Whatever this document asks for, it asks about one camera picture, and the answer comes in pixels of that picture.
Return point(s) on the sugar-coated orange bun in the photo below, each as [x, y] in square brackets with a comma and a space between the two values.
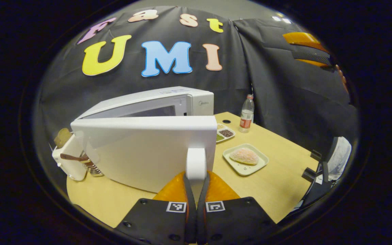
[244, 156]

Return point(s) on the white toaster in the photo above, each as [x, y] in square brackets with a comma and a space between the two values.
[73, 170]

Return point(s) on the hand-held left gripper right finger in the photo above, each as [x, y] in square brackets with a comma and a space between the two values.
[201, 223]

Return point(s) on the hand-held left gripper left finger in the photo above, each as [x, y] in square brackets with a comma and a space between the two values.
[190, 221]

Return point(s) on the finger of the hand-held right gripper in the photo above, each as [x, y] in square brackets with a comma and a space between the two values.
[305, 38]
[313, 63]

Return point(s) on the black office chair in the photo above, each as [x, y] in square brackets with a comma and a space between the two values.
[315, 190]

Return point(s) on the brown toast slice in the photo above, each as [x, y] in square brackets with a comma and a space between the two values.
[62, 137]

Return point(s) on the cream square plate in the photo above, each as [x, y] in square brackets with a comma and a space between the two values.
[243, 169]

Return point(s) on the white microwave oven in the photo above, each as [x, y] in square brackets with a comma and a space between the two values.
[141, 153]

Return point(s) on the clear bottle with red label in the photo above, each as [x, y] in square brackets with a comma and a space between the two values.
[246, 119]

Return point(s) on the white cloth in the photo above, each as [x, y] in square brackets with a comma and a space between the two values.
[340, 156]

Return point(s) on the white divided dish of beans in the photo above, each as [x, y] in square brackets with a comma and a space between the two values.
[226, 133]

